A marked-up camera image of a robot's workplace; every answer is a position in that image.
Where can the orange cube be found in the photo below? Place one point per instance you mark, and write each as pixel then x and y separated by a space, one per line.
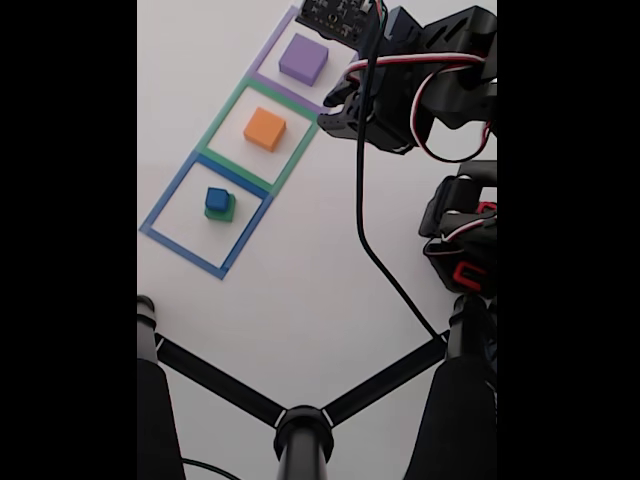
pixel 264 127

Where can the small blue cube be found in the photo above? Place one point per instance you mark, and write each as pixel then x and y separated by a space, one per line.
pixel 216 198

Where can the green cube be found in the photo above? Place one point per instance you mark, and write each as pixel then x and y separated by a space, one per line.
pixel 222 215

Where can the large purple cube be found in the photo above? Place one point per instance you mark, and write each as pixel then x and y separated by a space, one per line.
pixel 302 60

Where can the purple tape square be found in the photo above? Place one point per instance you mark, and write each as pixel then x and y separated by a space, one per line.
pixel 267 55

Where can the green tape square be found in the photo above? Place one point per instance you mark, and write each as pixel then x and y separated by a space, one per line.
pixel 220 117

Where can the blue tape square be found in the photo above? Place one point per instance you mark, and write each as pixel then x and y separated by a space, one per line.
pixel 167 197

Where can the red table clamp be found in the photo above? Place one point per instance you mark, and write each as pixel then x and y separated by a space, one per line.
pixel 467 275

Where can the black tripod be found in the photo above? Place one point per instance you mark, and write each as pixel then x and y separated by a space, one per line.
pixel 302 440

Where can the black gripper camera board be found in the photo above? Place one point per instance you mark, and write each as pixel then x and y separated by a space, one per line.
pixel 335 20

